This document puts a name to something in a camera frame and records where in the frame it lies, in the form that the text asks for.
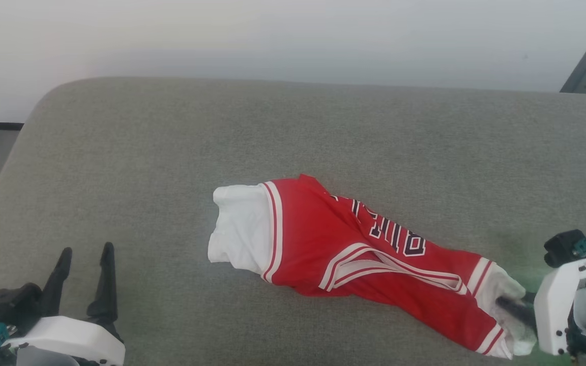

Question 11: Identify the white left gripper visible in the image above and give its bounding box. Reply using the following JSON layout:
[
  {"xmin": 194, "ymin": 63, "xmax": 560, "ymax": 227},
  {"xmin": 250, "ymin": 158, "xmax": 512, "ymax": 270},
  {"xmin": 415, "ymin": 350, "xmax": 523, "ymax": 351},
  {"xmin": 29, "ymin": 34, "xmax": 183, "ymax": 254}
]
[{"xmin": 8, "ymin": 242, "xmax": 126, "ymax": 365}]

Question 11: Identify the red and white basketball jersey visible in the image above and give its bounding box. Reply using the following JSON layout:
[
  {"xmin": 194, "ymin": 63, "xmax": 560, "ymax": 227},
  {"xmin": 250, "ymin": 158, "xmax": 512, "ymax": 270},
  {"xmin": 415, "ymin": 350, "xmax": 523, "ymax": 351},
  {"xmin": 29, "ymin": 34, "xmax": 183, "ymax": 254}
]
[{"xmin": 208, "ymin": 174, "xmax": 538, "ymax": 359}]

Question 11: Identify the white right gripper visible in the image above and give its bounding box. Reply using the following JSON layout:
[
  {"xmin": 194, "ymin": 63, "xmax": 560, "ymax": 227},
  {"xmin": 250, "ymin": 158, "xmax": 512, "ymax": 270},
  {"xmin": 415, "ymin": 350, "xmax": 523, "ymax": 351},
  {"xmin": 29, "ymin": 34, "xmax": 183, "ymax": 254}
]
[{"xmin": 496, "ymin": 256, "xmax": 586, "ymax": 355}]

